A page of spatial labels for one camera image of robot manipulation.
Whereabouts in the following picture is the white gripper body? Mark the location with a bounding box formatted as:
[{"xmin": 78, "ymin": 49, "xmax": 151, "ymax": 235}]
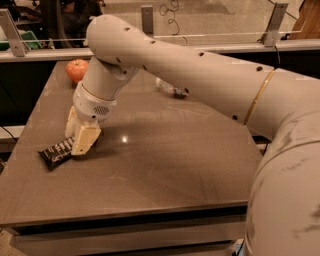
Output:
[{"xmin": 73, "ymin": 82, "xmax": 117, "ymax": 121}]

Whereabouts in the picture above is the green bin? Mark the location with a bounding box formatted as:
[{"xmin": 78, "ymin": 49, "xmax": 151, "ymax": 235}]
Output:
[{"xmin": 0, "ymin": 31, "xmax": 43, "ymax": 51}]

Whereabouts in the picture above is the glass barrier panel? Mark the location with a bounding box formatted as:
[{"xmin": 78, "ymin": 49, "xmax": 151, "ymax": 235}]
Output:
[{"xmin": 0, "ymin": 0, "xmax": 309, "ymax": 46}]

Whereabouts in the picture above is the red apple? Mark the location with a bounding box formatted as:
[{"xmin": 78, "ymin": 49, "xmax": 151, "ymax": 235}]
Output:
[{"xmin": 66, "ymin": 59, "xmax": 89, "ymax": 83}]

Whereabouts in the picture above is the grey table drawer unit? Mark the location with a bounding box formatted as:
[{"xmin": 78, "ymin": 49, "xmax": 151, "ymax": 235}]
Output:
[{"xmin": 6, "ymin": 206, "xmax": 247, "ymax": 256}]

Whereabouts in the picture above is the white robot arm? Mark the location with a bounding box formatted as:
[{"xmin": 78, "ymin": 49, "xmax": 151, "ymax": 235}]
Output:
[{"xmin": 65, "ymin": 15, "xmax": 320, "ymax": 256}]

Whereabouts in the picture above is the right metal glass bracket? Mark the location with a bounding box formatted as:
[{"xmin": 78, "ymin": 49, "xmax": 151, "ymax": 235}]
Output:
[{"xmin": 261, "ymin": 2, "xmax": 288, "ymax": 47}]

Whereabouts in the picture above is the metal glass bracket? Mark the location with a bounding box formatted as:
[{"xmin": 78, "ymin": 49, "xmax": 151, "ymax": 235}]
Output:
[
  {"xmin": 261, "ymin": 2, "xmax": 288, "ymax": 47},
  {"xmin": 141, "ymin": 5, "xmax": 154, "ymax": 34},
  {"xmin": 0, "ymin": 9, "xmax": 29, "ymax": 57}
]

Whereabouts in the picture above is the left metal glass bracket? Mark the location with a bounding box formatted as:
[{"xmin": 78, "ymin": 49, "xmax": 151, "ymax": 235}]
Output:
[{"xmin": 0, "ymin": 9, "xmax": 29, "ymax": 57}]

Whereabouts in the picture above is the black office chair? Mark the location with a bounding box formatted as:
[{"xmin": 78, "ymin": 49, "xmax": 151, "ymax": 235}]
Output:
[{"xmin": 40, "ymin": 0, "xmax": 104, "ymax": 49}]

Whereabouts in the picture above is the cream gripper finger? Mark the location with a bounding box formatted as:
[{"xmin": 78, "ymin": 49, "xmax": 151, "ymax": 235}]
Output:
[
  {"xmin": 72, "ymin": 120, "xmax": 101, "ymax": 156},
  {"xmin": 65, "ymin": 107, "xmax": 78, "ymax": 138}
]

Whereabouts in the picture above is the middle metal glass bracket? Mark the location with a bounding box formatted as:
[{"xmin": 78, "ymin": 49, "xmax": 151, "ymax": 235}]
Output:
[{"xmin": 141, "ymin": 5, "xmax": 154, "ymax": 34}]

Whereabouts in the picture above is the black rxbar chocolate bar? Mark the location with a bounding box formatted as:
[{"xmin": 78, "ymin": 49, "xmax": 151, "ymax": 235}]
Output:
[{"xmin": 38, "ymin": 137, "xmax": 74, "ymax": 170}]

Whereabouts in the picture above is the clear plastic water bottle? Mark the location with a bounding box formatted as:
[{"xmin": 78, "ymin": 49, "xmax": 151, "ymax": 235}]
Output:
[{"xmin": 156, "ymin": 78, "xmax": 188, "ymax": 99}]

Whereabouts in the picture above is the blue box under table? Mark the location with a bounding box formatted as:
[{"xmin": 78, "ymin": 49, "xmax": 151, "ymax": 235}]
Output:
[{"xmin": 235, "ymin": 244, "xmax": 244, "ymax": 256}]

